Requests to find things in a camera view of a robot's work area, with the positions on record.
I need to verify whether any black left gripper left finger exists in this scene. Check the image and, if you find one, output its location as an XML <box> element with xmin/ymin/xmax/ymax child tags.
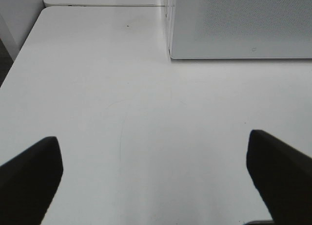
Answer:
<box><xmin>0</xmin><ymin>136</ymin><xmax>63</xmax><ymax>225</ymax></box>

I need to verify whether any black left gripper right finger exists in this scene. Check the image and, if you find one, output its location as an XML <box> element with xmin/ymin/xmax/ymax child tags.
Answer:
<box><xmin>246</xmin><ymin>130</ymin><xmax>312</xmax><ymax>225</ymax></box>

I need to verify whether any white microwave oven body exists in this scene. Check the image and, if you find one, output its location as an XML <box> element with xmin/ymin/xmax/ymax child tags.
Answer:
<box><xmin>161</xmin><ymin>0</ymin><xmax>175</xmax><ymax>58</ymax></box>

